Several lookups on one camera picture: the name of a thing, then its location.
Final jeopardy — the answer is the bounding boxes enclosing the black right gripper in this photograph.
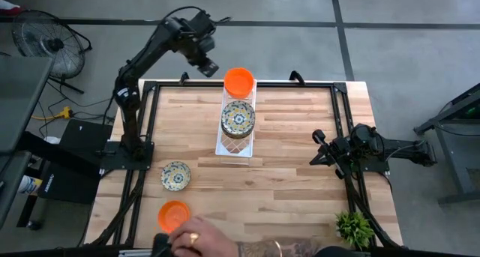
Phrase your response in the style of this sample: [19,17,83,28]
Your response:
[309,128,358,180]

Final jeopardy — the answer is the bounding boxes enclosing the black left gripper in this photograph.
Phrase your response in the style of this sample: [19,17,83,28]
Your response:
[175,10,221,79]

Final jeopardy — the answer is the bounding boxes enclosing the patterned plate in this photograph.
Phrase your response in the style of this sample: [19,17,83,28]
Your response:
[220,100,257,135]

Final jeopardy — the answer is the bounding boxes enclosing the person's forearm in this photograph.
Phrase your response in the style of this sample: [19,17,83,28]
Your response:
[235,237,376,257]

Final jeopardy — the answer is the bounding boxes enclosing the small potted green plant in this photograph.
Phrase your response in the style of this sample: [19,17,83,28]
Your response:
[335,210,376,250]

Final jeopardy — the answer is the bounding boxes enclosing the grey metal stand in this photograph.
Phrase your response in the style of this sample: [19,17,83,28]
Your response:
[413,82,480,205]

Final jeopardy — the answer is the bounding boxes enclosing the person's hand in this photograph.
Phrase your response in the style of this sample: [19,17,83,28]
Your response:
[168,216,241,257]

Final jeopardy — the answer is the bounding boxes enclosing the black flat box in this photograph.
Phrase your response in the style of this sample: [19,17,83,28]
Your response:
[58,118,113,157]

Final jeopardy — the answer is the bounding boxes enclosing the yellow power plug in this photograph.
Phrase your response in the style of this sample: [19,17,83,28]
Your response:
[31,106,74,121]

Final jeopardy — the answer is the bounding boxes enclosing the black computer with green lights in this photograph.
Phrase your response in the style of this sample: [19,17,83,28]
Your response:
[455,95,480,120]

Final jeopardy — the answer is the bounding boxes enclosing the black floor fan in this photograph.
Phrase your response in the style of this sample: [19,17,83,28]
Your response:
[10,9,93,95]

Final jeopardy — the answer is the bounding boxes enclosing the black box with white lettering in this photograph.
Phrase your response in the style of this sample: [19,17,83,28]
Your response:
[37,162,101,205]

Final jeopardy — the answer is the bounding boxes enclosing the black hand-held object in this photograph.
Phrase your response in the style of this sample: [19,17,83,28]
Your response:
[151,232,174,257]

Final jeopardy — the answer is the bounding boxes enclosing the grey desk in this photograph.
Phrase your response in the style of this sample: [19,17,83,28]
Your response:
[0,55,54,228]

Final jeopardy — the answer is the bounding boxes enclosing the person's foot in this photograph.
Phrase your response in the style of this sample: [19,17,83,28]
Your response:
[0,0,23,16]

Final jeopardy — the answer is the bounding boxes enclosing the white printed container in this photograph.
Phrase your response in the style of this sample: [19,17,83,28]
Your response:
[18,174,42,196]

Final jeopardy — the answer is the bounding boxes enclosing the black rig crossbar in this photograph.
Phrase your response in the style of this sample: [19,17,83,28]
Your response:
[0,244,480,257]

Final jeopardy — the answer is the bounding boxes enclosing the black aluminium table frame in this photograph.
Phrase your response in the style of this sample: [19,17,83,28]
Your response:
[84,79,402,249]

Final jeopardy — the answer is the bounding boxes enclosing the white wire rack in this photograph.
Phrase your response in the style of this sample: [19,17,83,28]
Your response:
[214,79,258,165]

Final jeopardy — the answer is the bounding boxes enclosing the black floor cable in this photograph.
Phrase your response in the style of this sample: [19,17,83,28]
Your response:
[46,79,122,109]

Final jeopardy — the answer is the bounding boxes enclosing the black desk leg frame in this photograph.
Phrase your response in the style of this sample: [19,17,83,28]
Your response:
[16,131,102,231]

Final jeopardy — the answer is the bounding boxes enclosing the silver mounting bracket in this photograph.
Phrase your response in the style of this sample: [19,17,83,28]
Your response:
[118,249,154,257]

